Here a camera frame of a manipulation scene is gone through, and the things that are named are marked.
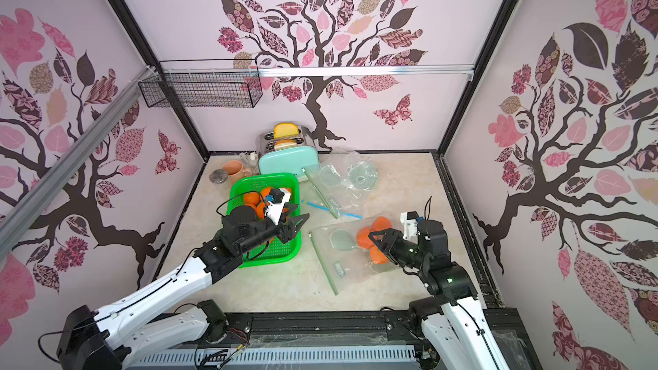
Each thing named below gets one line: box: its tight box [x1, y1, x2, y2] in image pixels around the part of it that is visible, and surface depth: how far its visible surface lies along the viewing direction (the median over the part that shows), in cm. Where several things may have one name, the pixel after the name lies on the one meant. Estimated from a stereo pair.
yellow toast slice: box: [273, 122, 300, 139], surface depth 105 cm
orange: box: [243, 190, 261, 207], surface depth 101 cm
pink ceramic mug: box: [222, 159, 253, 188], surface depth 107 cm
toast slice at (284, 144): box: [274, 139, 298, 151], surface depth 99 cm
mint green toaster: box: [256, 126, 320, 183], surface depth 101 cm
